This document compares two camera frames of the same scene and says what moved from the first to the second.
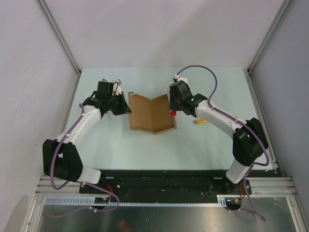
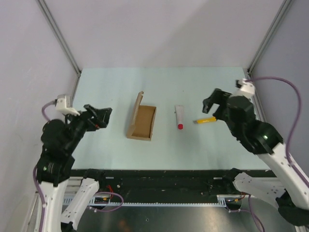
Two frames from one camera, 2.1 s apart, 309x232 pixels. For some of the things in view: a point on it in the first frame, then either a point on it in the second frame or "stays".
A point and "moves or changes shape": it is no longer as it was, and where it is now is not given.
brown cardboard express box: x=152 y=115 moves or changes shape
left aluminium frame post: x=59 y=32 stays
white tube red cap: x=173 y=112 -> x=179 y=115
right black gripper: x=172 y=106 -> x=219 y=97
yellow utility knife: x=200 y=121 stays
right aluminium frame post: x=278 y=18 stays
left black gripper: x=124 y=108 -> x=101 y=118
